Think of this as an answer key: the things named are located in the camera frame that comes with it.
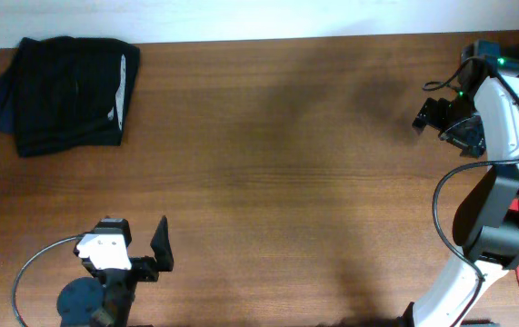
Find dark shorts with white stripe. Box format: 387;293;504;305
13;36;141;157

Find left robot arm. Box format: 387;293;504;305
56;217;174;326

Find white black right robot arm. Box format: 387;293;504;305
397;40;519;326

